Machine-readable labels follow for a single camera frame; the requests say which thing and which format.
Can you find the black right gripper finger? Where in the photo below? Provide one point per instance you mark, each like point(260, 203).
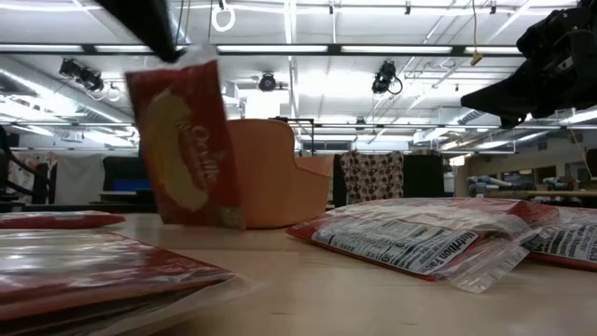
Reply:
point(549, 108)
point(506, 95)

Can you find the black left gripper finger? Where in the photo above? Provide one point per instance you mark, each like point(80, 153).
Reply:
point(149, 28)

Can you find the red popcorn bag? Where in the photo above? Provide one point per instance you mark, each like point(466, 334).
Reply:
point(56, 220)
point(93, 275)
point(186, 149)

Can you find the red packet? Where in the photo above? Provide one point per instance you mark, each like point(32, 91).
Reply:
point(410, 233)
point(573, 242)

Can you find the wooden shelf unit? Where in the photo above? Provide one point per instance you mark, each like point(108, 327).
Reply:
point(513, 182)

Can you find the black cabinet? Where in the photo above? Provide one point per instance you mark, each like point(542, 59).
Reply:
point(423, 175)

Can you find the black monitor with blue screen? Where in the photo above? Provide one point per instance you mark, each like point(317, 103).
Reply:
point(126, 172)

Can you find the brown dotted patterned cloth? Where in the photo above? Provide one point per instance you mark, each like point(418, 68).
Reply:
point(370, 176)

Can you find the white hanging cloth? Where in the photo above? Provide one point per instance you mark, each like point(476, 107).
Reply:
point(79, 179)

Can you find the orange plastic basket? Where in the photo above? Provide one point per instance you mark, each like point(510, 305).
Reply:
point(275, 177)

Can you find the black office chair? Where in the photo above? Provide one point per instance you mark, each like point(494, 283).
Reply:
point(28, 182)

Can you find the black ceiling camera cluster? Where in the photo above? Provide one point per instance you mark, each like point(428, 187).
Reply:
point(84, 74)

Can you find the round black ceiling camera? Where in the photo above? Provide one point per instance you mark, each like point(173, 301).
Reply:
point(267, 82)

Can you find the long ceiling light rail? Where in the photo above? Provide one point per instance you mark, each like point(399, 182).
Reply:
point(336, 49)

